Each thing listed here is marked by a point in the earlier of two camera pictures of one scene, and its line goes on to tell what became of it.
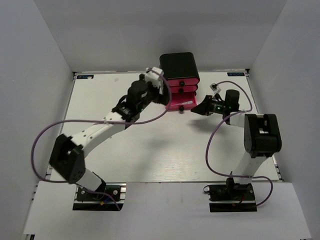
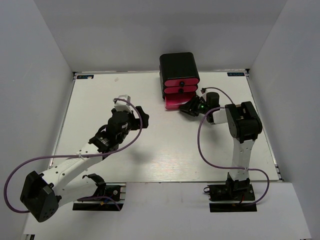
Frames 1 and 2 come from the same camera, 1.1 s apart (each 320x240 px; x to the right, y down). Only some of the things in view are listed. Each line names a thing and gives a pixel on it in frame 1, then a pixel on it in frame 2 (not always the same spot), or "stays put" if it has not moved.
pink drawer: x=182 y=101 stays put
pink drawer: x=183 y=89 stays put
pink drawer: x=183 y=81 stays put
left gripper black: x=162 y=99 to x=144 y=117
